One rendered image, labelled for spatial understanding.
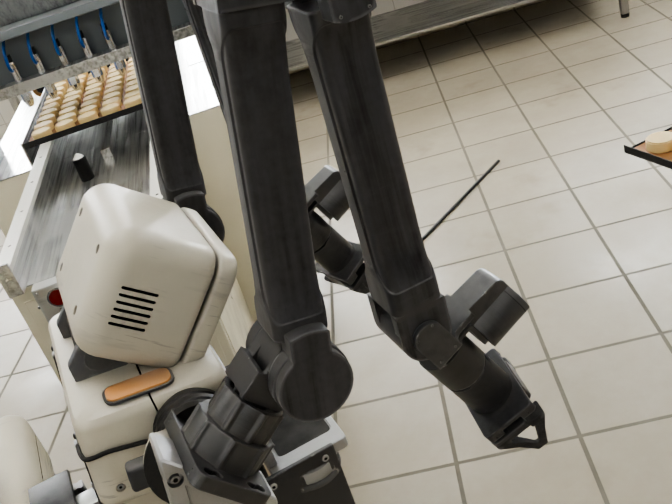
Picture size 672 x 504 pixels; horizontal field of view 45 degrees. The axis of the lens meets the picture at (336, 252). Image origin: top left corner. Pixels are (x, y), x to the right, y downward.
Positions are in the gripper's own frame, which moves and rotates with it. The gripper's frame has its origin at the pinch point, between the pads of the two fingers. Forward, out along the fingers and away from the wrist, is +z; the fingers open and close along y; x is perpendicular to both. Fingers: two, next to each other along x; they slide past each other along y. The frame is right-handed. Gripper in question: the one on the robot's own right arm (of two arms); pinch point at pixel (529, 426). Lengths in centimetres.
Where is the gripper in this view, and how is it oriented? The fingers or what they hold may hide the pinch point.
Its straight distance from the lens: 104.2
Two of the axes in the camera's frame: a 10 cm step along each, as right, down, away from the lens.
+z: 6.3, 5.6, 5.4
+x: -7.4, 6.5, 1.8
